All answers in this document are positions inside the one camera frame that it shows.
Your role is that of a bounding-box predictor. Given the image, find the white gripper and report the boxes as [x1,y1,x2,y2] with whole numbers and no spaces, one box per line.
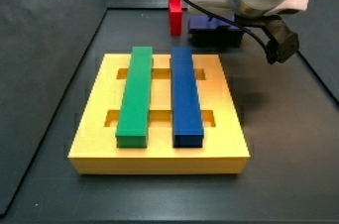
[187,0,312,18]

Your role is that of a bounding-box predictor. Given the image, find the yellow slotted board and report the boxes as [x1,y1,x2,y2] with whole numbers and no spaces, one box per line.
[70,54,251,174]

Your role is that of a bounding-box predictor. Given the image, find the red stepped block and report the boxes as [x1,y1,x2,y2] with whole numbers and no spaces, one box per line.
[168,0,183,36]

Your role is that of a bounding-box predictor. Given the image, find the green bar block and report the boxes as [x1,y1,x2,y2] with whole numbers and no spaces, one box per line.
[115,47,152,148]

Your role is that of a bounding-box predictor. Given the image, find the black cable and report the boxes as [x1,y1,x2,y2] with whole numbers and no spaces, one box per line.
[151,0,272,57]

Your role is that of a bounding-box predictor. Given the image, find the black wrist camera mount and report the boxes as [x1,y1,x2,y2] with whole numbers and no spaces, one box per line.
[236,16,299,64]

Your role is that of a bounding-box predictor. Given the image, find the blue bar block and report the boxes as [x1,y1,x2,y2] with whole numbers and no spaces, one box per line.
[171,47,204,148]

